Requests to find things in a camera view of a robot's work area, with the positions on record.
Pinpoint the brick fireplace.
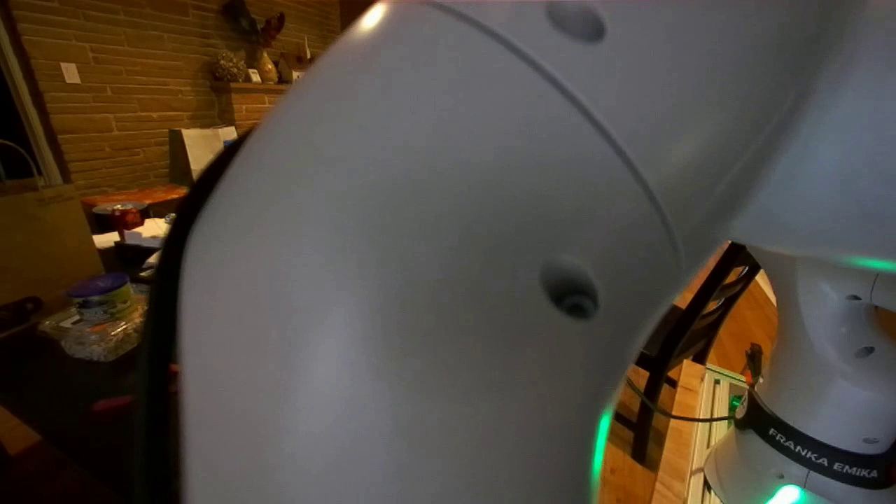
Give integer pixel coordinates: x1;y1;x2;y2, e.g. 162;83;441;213
215;80;295;134

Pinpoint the black wooden chair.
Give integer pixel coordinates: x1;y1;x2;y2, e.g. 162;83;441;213
628;237;764;467

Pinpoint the white board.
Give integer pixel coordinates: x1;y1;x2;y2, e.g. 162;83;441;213
177;122;242;185

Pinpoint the vase with dried plants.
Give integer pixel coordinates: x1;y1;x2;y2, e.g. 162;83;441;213
222;0;289;87

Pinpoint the white flat package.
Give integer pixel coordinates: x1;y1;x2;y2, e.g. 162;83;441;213
120;216;177;251

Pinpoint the wooden bench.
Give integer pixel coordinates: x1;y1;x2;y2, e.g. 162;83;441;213
78;183;193;218

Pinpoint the red bowl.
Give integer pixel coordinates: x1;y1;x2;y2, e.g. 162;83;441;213
86;197;149;233

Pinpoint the blue lidded jar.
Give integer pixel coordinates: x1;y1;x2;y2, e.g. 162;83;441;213
64;272;141;328

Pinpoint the clear plastic food container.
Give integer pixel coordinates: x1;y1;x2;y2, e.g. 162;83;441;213
36;283;152;363

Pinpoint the red stick utensil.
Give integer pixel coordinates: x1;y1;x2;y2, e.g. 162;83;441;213
91;390;147;416

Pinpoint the brown paper bag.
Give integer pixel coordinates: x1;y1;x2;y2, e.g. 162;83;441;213
0;138;106;311

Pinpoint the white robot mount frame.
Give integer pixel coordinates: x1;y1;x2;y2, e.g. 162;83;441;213
683;360;757;504

